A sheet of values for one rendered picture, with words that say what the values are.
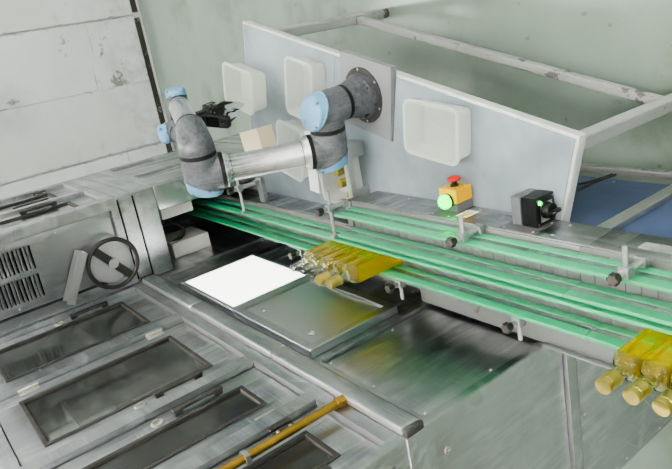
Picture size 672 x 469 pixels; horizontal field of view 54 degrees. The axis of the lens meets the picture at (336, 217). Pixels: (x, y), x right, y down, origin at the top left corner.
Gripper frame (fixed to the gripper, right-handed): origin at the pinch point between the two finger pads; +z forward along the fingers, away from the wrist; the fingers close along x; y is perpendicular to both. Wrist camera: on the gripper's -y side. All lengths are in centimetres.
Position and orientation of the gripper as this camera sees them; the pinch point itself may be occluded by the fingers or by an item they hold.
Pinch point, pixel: (242, 106)
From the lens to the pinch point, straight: 269.3
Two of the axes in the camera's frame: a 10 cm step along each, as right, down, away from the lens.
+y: -6.2, -3.5, 7.0
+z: 7.7, -4.1, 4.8
